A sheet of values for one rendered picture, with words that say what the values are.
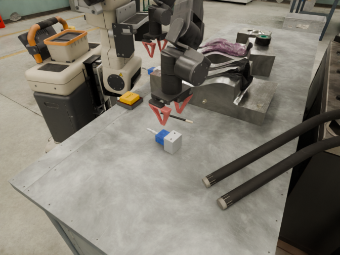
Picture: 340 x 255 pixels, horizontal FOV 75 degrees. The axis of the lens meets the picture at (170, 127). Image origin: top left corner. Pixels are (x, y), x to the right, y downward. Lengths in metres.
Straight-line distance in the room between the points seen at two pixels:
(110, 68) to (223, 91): 0.67
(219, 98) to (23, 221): 1.40
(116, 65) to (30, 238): 1.12
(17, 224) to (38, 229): 0.15
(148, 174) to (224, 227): 0.25
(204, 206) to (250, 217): 0.11
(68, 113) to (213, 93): 0.86
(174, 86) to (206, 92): 0.33
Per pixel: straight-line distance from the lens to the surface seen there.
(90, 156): 0.75
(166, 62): 0.55
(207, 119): 0.87
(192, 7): 0.58
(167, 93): 0.59
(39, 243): 1.62
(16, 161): 2.15
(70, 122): 1.44
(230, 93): 0.85
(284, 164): 0.68
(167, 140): 0.69
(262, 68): 1.25
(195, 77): 0.50
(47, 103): 1.46
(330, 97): 1.25
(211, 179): 0.63
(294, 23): 4.47
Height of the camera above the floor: 1.32
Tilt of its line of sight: 39 degrees down
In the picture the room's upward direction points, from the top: straight up
